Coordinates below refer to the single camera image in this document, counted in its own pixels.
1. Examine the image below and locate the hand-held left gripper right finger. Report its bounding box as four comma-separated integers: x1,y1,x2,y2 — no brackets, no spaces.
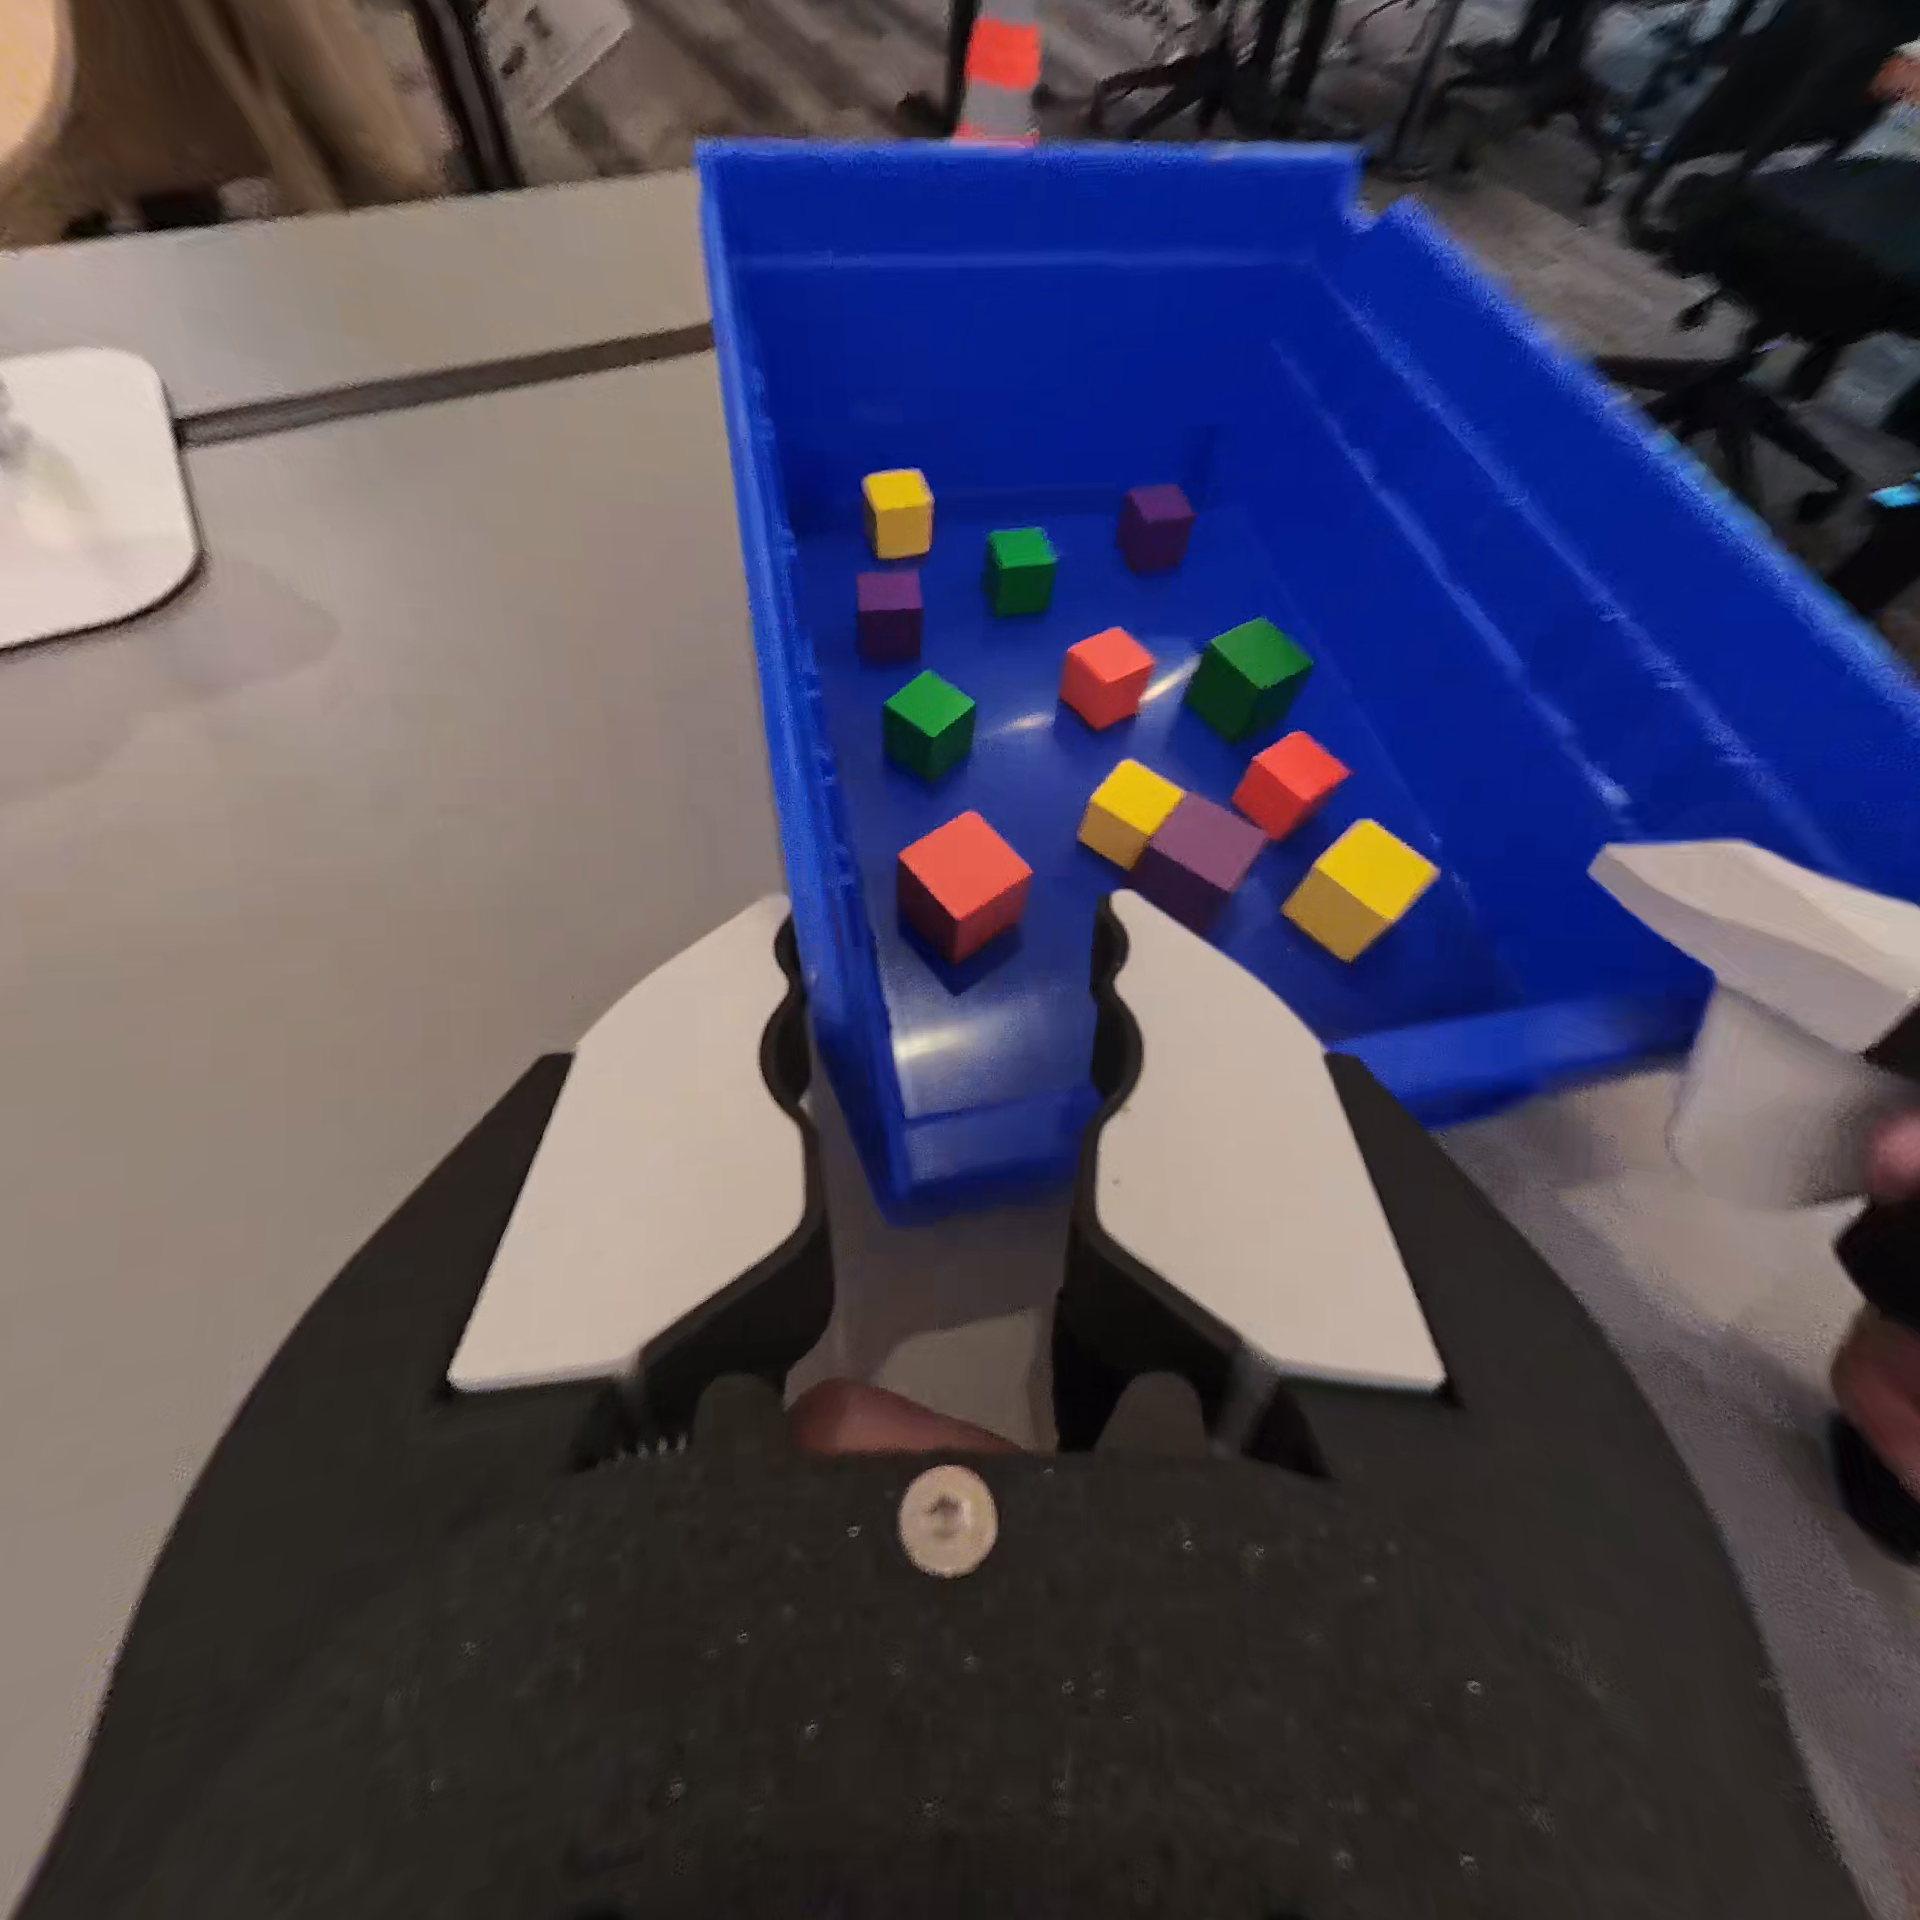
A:
1049,887,1450,1451

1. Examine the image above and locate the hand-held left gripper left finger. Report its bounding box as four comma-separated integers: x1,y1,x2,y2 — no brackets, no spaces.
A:
447,897,835,1423

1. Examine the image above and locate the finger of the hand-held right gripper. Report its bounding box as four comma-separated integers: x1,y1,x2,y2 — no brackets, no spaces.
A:
1587,838,1920,1057

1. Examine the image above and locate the red wooden cube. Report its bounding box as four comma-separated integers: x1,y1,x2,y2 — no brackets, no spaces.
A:
1232,730,1353,841
896,809,1037,964
1058,623,1160,733

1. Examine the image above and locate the blue plastic bin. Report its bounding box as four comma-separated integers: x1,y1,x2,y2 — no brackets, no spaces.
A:
695,137,1920,1225

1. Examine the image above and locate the black office chair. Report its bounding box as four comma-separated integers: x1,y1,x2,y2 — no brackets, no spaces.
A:
1594,151,1920,506

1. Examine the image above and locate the white metal stand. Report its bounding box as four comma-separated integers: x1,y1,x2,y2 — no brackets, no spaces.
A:
0,348,201,649

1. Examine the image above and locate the white paper sheet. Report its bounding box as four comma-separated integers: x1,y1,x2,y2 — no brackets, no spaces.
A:
487,0,636,126

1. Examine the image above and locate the orange traffic cone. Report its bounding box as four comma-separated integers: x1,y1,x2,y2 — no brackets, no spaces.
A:
952,0,1048,146

